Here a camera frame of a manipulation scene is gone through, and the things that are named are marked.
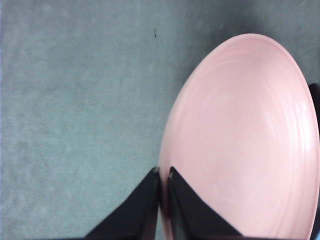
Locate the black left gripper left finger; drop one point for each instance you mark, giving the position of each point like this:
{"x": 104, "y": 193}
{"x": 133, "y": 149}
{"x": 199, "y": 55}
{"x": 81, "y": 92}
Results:
{"x": 140, "y": 212}

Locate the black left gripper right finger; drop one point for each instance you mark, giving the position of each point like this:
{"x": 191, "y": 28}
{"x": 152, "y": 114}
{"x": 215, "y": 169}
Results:
{"x": 190, "y": 215}

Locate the pink plate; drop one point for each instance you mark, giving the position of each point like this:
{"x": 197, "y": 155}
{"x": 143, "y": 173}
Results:
{"x": 237, "y": 137}

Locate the black plastic plate rack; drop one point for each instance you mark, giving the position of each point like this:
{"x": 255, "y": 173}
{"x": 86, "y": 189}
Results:
{"x": 317, "y": 93}

